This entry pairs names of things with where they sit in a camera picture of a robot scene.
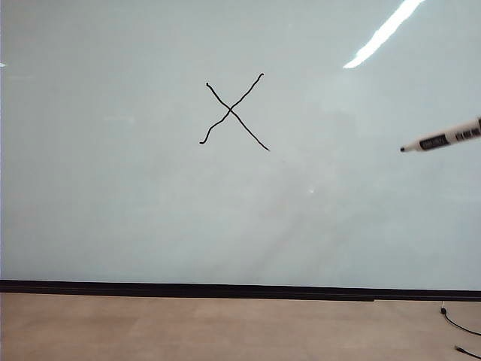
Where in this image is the white black whiteboard marker pen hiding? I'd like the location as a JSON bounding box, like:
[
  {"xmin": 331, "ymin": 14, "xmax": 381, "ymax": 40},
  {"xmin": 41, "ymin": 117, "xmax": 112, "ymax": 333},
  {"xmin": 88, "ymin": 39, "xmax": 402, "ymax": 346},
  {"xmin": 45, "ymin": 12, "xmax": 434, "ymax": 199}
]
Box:
[{"xmin": 399, "ymin": 117, "xmax": 481, "ymax": 153}]

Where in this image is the thin black cable with plug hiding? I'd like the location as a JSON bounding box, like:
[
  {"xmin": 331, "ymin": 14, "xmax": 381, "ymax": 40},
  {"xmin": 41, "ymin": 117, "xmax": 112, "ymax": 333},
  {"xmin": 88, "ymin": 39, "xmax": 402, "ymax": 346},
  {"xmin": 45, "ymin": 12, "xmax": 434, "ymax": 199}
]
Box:
[{"xmin": 454, "ymin": 344, "xmax": 481, "ymax": 359}]

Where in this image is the black whiteboard pen tray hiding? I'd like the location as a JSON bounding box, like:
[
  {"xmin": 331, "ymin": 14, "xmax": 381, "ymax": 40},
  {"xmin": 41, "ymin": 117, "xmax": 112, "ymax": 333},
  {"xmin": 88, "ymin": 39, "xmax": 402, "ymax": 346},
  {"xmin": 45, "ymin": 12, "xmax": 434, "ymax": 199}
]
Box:
[{"xmin": 0, "ymin": 290, "xmax": 376, "ymax": 303}]

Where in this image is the thin black cable with connector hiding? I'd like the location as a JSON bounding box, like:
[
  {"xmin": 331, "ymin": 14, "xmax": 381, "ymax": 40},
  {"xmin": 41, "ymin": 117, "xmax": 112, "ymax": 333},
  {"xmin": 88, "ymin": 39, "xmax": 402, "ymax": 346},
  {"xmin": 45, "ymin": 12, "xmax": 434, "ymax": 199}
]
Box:
[{"xmin": 440, "ymin": 305, "xmax": 481, "ymax": 336}]

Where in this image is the large white whiteboard black frame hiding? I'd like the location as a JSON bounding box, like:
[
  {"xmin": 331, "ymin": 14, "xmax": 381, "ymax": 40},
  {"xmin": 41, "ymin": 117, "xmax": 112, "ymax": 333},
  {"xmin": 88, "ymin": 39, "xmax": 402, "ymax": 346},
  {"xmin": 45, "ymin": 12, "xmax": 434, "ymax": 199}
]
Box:
[{"xmin": 0, "ymin": 0, "xmax": 481, "ymax": 302}]

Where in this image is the black drawn cross mark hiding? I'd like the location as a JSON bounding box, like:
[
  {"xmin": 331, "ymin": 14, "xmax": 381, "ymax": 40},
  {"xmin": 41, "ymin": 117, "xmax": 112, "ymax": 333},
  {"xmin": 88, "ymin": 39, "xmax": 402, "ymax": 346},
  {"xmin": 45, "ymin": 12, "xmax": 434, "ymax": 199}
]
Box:
[{"xmin": 198, "ymin": 72, "xmax": 271, "ymax": 153}]

